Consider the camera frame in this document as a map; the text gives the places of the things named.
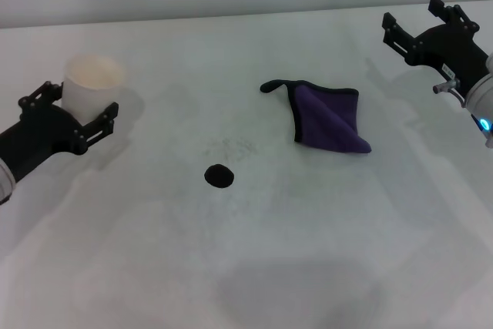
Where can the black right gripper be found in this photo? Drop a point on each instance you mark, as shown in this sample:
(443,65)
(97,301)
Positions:
(447,49)

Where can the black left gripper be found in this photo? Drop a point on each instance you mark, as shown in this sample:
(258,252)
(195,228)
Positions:
(42,136)

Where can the white paper cup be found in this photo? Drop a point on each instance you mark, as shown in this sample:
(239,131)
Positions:
(90,86)

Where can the purple rag with black trim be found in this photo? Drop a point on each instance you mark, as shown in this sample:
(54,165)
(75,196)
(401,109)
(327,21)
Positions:
(327,117)

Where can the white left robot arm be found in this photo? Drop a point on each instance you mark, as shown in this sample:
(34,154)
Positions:
(5,184)

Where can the black water stain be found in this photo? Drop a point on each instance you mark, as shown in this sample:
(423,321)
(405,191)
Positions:
(218,176)

